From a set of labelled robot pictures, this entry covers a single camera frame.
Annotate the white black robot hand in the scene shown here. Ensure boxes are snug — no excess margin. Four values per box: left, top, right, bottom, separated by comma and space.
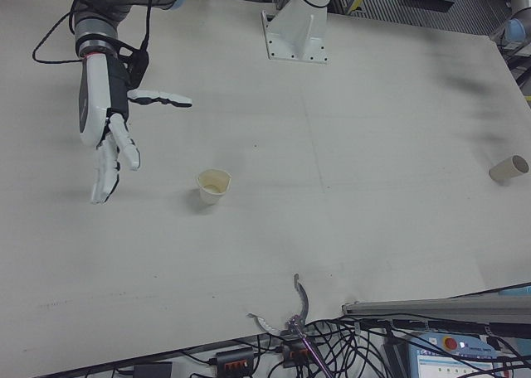
488, 154, 529, 185
77, 52, 193, 206

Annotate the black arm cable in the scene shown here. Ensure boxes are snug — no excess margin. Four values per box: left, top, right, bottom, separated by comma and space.
32, 0, 157, 65

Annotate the grey ribbed metal panel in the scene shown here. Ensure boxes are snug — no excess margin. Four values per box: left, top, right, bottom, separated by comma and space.
327, 0, 514, 36

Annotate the aluminium profile rail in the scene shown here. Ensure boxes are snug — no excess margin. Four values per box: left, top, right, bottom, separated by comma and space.
341, 283, 531, 326

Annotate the black cable tangle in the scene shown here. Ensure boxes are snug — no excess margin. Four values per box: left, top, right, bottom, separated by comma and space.
178, 309, 420, 378

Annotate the black orange connector block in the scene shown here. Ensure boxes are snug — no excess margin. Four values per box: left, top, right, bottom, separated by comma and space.
276, 339, 310, 369
209, 346, 256, 374

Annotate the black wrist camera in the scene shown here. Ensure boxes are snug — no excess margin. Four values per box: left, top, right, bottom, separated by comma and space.
114, 41, 150, 90

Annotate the purple metal rod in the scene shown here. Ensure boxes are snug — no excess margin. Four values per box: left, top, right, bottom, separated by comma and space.
286, 316, 329, 378

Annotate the light blue teach pendant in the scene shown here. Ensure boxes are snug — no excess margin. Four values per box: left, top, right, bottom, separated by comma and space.
407, 331, 531, 378

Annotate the white paper cup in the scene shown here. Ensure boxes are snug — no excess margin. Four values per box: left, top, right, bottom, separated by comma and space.
196, 168, 232, 207

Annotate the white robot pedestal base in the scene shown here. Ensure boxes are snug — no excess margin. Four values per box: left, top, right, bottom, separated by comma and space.
261, 0, 331, 65

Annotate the small black box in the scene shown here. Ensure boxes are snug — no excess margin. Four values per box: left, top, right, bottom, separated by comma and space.
131, 361, 173, 378

